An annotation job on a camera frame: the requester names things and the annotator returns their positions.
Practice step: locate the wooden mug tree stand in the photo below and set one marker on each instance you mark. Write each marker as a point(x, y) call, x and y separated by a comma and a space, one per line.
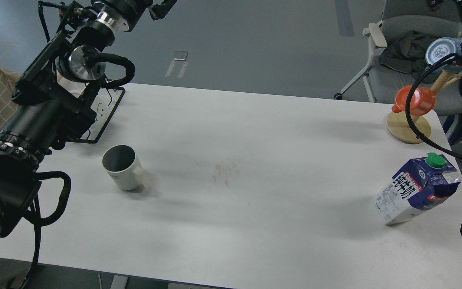
point(448, 105)

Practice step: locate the orange mug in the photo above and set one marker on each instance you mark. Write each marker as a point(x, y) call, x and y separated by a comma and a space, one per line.
point(422, 101)

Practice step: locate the blue mug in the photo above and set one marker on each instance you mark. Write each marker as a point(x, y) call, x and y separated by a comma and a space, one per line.
point(442, 47)

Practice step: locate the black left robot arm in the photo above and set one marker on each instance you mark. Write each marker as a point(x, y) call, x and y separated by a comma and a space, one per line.
point(54, 97)

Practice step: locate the dark green jacket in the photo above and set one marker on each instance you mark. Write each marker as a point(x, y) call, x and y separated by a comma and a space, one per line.
point(406, 54)

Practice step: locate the grey office chair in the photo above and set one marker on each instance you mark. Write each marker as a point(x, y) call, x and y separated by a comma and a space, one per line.
point(433, 17)

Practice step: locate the blue white milk carton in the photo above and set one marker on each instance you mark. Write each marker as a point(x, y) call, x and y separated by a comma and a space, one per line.
point(418, 186)

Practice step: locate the white ribbed mug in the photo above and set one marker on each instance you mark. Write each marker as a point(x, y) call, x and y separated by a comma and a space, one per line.
point(122, 164)

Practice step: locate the black wire cup rack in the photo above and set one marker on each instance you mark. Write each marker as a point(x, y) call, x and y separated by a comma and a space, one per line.
point(105, 105)

